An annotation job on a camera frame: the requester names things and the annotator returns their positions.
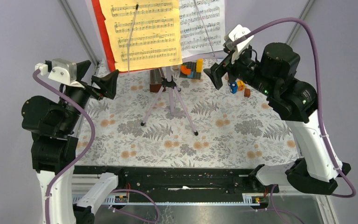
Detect orange curved brick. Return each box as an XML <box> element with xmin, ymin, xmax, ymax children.
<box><xmin>180</xmin><ymin>64</ymin><xmax>192</xmax><ymax>77</ymax></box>

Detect white sheet music page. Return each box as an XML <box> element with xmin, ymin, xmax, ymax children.
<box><xmin>179</xmin><ymin>0</ymin><xmax>226</xmax><ymax>59</ymax></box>

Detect yellow sheet music page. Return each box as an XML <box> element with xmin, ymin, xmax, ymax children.
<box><xmin>100</xmin><ymin>0</ymin><xmax>182</xmax><ymax>72</ymax></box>

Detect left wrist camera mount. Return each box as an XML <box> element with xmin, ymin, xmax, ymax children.
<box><xmin>35</xmin><ymin>58</ymin><xmax>85</xmax><ymax>88</ymax></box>

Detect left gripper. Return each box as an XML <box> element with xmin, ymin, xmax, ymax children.
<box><xmin>59</xmin><ymin>59</ymin><xmax>119</xmax><ymax>132</ymax></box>

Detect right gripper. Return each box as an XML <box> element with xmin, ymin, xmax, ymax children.
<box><xmin>203</xmin><ymin>43</ymin><xmax>276</xmax><ymax>97</ymax></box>

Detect blue toy car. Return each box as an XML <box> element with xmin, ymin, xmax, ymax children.
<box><xmin>229</xmin><ymin>82</ymin><xmax>238</xmax><ymax>94</ymax></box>

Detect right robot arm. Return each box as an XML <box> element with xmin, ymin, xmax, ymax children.
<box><xmin>204</xmin><ymin>42</ymin><xmax>351</xmax><ymax>195</ymax></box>

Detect small brown block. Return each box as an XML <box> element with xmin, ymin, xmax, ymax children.
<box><xmin>244</xmin><ymin>88</ymin><xmax>251</xmax><ymax>98</ymax></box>

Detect blue toy brick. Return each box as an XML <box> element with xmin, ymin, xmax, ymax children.
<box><xmin>187</xmin><ymin>71</ymin><xmax>195</xmax><ymax>78</ymax></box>

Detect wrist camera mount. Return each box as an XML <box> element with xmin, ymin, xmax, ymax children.
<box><xmin>224</xmin><ymin>24</ymin><xmax>254</xmax><ymax>64</ymax></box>
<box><xmin>35</xmin><ymin>58</ymin><xmax>85</xmax><ymax>88</ymax></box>

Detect brown metronome box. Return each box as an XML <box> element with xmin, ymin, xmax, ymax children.
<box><xmin>149</xmin><ymin>68</ymin><xmax>165</xmax><ymax>93</ymax></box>

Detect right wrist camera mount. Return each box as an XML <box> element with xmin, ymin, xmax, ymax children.
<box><xmin>224</xmin><ymin>24</ymin><xmax>254</xmax><ymax>64</ymax></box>

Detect yellow toy brick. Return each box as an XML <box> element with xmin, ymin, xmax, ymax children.
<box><xmin>196</xmin><ymin>59</ymin><xmax>203</xmax><ymax>73</ymax></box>

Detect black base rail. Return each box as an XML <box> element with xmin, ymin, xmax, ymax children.
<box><xmin>74</xmin><ymin>166</ymin><xmax>279</xmax><ymax>204</ymax></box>

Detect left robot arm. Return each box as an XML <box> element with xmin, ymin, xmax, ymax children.
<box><xmin>21</xmin><ymin>59</ymin><xmax>126</xmax><ymax>224</ymax></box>

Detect pink music stand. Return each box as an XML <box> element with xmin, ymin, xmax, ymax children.
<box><xmin>86</xmin><ymin>0</ymin><xmax>229</xmax><ymax>137</ymax></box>

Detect dark grey brick baseplate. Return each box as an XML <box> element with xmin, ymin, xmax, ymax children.
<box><xmin>179</xmin><ymin>61</ymin><xmax>201</xmax><ymax>80</ymax></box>

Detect floral table mat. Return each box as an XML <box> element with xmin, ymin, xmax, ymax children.
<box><xmin>79</xmin><ymin>70</ymin><xmax>298</xmax><ymax>168</ymax></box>

